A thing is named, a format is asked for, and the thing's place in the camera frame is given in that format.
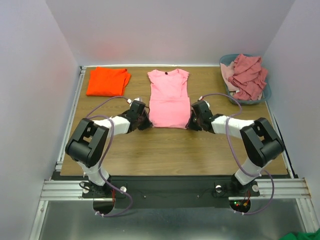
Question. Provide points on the green cloth at corner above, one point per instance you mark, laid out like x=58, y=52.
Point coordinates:
x=302, y=236

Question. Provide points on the pale pink garment in basket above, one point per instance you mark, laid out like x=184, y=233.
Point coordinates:
x=227, y=71

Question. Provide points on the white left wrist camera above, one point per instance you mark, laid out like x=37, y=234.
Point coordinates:
x=130, y=101

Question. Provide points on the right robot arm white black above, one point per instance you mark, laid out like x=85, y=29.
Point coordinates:
x=260, y=140

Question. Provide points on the folded orange t shirt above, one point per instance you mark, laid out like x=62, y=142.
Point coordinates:
x=107, y=82

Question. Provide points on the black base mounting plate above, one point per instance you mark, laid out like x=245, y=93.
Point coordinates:
x=123, y=193

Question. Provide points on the blue plastic laundry basket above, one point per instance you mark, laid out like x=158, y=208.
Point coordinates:
x=266, y=94

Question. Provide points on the light pink t shirt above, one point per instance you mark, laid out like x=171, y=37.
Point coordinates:
x=169, y=104

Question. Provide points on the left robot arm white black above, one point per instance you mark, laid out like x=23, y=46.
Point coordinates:
x=92, y=139

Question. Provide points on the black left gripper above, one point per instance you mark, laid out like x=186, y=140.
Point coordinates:
x=148, y=124

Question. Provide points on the dusty rose t shirt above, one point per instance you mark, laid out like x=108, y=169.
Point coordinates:
x=249, y=77

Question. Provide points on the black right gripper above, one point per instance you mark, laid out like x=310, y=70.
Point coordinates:
x=195, y=122

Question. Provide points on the left aluminium frame rail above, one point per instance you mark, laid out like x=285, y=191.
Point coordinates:
x=65, y=190

